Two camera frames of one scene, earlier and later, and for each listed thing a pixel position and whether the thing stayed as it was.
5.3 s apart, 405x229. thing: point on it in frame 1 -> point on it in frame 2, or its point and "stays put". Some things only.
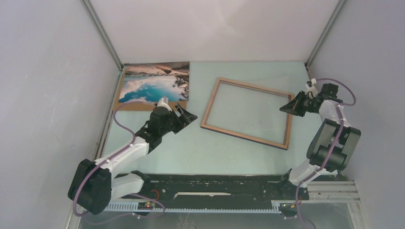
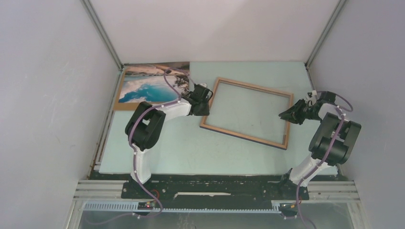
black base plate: [178, 188] stays put
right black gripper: [294, 107] -> [293, 114]
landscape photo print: [149, 82] stays put
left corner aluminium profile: [99, 26] stays put
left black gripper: [186, 118] -> [205, 112]
